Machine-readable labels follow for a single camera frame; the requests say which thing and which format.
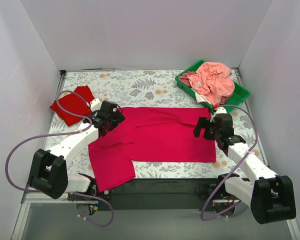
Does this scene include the white garment in bin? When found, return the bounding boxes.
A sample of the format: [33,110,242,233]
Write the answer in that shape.
[194,91,210,104]

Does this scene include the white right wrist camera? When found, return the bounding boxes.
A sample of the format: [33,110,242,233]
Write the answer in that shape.
[211,106,227,119]

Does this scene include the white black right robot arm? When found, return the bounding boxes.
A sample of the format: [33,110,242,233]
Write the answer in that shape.
[193,113,297,224]

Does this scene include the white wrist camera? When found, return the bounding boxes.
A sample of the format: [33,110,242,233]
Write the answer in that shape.
[86,98,102,112]
[211,106,227,119]

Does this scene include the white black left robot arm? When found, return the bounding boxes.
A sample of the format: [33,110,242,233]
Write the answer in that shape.
[27,99,125,200]

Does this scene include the folded red t shirt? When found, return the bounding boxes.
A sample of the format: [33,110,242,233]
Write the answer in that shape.
[50,85,95,127]

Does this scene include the dusty rose t shirt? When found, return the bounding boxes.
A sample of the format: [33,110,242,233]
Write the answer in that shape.
[178,71,198,88]

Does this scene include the magenta t shirt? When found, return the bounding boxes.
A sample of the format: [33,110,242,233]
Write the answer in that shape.
[88,107,216,192]

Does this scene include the floral patterned table mat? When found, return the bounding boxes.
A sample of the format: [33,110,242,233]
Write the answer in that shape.
[49,70,255,178]

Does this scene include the aluminium front frame rail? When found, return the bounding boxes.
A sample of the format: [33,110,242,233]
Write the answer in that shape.
[12,179,300,240]

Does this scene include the salmon pink t shirt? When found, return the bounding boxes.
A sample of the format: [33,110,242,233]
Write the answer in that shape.
[187,62,235,105]

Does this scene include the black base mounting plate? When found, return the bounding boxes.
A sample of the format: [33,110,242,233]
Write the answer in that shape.
[67,177,247,212]

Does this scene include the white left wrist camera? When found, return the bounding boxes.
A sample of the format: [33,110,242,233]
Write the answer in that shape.
[86,98,102,112]

